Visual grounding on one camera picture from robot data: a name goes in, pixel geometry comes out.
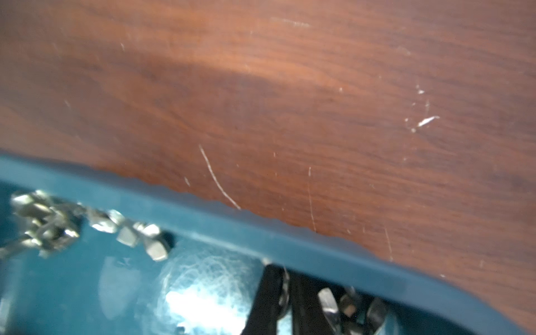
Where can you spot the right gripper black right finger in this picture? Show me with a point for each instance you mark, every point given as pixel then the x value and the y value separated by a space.
pixel 308 317

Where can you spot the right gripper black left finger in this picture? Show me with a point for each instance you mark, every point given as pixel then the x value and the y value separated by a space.
pixel 266 308

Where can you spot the teal plastic storage box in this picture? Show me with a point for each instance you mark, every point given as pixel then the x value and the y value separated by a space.
pixel 421 304

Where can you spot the pile of silver wing nuts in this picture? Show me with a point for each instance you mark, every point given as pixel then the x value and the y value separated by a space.
pixel 71 269

